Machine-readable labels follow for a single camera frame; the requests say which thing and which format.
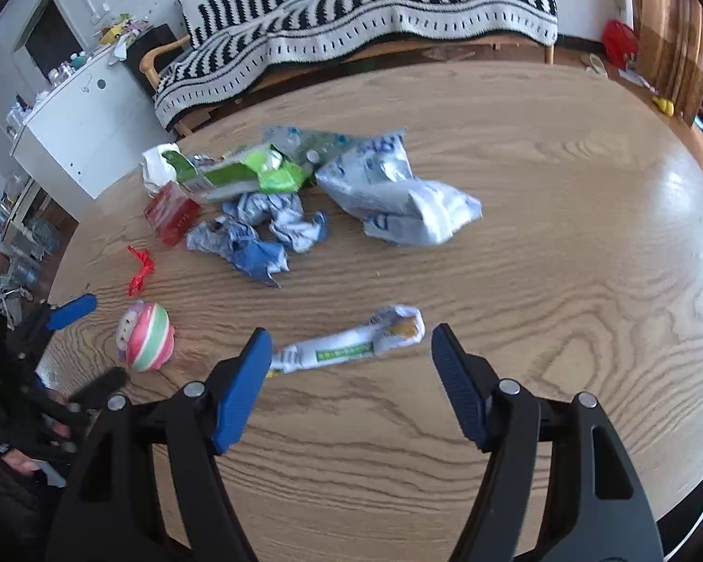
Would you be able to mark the crushed clear plastic bottle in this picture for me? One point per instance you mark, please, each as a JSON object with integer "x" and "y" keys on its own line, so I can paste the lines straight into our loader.
{"x": 304, "y": 140}

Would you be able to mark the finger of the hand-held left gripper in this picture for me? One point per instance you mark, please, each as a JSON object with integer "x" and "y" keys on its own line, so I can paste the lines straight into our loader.
{"x": 102, "y": 385}
{"x": 70, "y": 311}

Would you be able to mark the white blue plastic bag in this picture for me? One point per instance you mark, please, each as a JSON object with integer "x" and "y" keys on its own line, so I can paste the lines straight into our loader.
{"x": 386, "y": 187}

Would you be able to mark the crumpled blue white paper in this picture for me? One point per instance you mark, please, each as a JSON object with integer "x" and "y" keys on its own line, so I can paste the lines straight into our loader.
{"x": 296, "y": 222}
{"x": 240, "y": 246}

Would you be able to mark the pink striped ball toy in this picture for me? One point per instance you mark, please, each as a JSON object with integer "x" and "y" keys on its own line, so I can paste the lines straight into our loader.
{"x": 149, "y": 339}

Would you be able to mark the brown checked curtain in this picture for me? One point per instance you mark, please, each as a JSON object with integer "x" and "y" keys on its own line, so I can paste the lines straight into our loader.
{"x": 671, "y": 29}

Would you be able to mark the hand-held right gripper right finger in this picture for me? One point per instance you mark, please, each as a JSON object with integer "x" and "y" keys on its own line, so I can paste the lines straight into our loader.
{"x": 457, "y": 386}

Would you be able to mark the yellow toy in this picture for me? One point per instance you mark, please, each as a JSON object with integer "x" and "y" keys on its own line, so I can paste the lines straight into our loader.
{"x": 663, "y": 105}

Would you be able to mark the white wrapper with green label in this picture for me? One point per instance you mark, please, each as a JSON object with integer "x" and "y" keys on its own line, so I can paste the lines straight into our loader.
{"x": 340, "y": 348}

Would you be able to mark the wooden chair with patterned cloth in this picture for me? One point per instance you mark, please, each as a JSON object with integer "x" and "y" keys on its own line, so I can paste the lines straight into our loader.
{"x": 152, "y": 58}

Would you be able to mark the lime green wrapper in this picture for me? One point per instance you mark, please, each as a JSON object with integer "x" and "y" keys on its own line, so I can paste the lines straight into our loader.
{"x": 281, "y": 175}

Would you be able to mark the red plastic wrapper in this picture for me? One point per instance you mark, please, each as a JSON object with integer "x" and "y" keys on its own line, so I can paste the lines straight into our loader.
{"x": 173, "y": 213}

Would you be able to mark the black side cabinet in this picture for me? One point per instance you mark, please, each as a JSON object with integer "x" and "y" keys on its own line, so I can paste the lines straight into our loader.
{"x": 155, "y": 50}

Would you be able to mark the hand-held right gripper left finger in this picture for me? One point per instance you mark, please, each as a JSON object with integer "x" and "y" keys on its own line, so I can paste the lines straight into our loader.
{"x": 243, "y": 389}

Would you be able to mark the black white striped blanket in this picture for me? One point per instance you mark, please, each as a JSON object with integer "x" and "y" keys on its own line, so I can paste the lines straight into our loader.
{"x": 357, "y": 17}

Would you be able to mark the beige slipper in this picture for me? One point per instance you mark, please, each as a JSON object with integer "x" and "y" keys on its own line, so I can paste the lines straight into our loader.
{"x": 596, "y": 63}

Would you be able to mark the white plastic bag scrap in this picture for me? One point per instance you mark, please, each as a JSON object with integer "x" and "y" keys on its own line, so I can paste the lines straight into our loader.
{"x": 152, "y": 170}

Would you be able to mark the colourful clutter pile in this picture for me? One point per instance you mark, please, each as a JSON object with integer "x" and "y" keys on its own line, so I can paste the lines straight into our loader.
{"x": 120, "y": 29}

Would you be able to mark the red ribbon scrap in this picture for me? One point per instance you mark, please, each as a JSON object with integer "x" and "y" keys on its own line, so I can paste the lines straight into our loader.
{"x": 143, "y": 263}

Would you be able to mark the white cabinet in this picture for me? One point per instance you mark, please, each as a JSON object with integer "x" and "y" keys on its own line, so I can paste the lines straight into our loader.
{"x": 76, "y": 123}

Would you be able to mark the clear water jugs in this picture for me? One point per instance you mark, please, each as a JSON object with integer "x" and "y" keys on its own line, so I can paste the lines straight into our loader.
{"x": 35, "y": 240}

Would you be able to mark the red bag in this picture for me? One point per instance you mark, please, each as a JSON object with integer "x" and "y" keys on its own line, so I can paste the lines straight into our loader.
{"x": 620, "y": 41}

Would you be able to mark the papers on floor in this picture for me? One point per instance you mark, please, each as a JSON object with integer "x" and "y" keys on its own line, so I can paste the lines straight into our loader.
{"x": 638, "y": 79}

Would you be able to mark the green white foil packet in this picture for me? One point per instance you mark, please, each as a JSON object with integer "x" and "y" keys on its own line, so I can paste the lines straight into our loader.
{"x": 222, "y": 178}

